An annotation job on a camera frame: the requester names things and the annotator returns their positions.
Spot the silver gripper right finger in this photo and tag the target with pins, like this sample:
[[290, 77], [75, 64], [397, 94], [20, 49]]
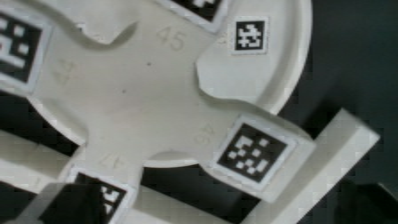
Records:
[[370, 204]]

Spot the white cross-shaped table base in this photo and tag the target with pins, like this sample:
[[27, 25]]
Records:
[[72, 62]]

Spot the white right fence block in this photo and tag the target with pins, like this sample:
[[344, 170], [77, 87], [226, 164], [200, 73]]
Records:
[[345, 141]]

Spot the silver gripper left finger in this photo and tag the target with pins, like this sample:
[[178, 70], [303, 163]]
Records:
[[74, 202]]

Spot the white round table top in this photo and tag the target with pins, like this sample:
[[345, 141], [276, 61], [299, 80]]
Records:
[[226, 47]]

